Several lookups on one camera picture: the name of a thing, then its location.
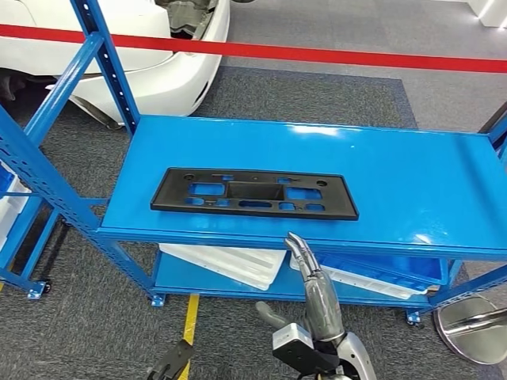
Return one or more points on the white display plinth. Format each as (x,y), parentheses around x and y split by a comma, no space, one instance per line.
(491,13)

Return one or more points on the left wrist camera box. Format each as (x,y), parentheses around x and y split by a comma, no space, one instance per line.
(174,359)

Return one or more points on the red barrier belt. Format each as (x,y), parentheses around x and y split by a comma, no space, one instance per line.
(316,54)

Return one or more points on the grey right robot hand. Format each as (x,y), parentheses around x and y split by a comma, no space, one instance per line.
(323,309)

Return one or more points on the blue plastic bin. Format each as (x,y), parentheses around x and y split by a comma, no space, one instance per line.
(4,178)
(396,270)

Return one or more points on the black round stanchion base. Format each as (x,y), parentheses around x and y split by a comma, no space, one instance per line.
(243,1)

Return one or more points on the chrome stanchion base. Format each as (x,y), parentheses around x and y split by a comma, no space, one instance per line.
(455,335)

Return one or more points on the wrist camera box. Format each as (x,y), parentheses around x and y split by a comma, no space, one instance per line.
(174,359)
(293,346)

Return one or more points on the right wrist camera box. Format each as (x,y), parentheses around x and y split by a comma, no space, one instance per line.
(293,346)

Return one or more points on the black plastic plate bracket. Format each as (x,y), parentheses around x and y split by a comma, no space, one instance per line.
(170,196)

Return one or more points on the blue metal shelf rack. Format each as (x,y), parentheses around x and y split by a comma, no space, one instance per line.
(396,183)
(35,290)

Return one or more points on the white plastic tray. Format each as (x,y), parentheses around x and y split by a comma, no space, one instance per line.
(237,265)

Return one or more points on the white car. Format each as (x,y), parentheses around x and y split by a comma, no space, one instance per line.
(158,84)

